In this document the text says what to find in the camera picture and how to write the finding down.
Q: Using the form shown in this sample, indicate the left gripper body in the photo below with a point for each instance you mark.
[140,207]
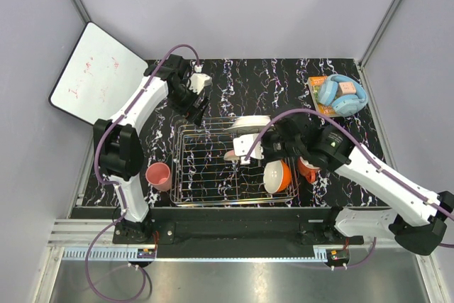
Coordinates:
[181,101]

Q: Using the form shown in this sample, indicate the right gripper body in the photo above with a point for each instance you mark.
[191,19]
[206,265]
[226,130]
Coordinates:
[274,147]

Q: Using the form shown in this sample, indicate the orange bowl white inside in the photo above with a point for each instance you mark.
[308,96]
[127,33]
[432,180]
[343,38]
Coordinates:
[276,177]

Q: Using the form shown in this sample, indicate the white plate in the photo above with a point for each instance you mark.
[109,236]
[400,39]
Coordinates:
[249,124]

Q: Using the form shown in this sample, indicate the pink floral plate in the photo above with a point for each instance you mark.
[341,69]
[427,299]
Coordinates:
[231,156]

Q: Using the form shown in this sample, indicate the metal wire dish rack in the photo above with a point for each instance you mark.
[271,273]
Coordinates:
[201,177]

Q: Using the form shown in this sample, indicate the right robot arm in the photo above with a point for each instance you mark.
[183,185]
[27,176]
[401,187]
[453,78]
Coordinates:
[415,217]

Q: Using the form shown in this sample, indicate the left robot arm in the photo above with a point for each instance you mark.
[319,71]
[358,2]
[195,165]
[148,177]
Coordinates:
[118,152]

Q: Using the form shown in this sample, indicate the orange mug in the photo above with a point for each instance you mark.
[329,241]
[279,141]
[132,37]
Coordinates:
[307,170]

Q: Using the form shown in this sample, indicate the orange book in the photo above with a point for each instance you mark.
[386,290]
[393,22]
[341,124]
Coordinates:
[315,84]

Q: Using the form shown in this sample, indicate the blue headphones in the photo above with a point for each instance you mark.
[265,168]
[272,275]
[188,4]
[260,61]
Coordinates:
[344,106]

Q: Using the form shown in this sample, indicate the pink cube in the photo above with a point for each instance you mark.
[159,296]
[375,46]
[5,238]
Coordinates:
[346,88]

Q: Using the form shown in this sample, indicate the pink cup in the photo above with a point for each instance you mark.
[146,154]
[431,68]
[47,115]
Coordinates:
[159,176]

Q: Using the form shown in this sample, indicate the white whiteboard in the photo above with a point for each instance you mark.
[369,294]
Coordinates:
[99,77]

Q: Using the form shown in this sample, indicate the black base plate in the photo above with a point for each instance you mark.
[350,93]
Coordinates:
[237,233]

